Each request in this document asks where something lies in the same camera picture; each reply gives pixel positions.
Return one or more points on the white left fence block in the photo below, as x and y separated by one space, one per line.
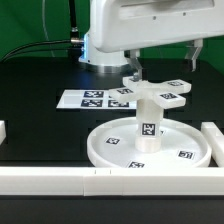
2 131

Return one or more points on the white fence bar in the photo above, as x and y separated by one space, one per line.
110 181
215 139

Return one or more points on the white cross-shaped table base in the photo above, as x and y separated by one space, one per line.
167 94

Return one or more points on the white marker plate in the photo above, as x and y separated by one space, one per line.
91 99

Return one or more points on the white round table top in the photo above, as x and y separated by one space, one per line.
113 144

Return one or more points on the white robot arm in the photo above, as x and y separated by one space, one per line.
102 61

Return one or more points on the white front fence bar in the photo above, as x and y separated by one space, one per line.
110 181

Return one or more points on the white right fence bar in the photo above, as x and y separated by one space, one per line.
215 139

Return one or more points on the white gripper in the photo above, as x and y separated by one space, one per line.
120 25

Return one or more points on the black cable connector post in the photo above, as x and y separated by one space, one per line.
74 33

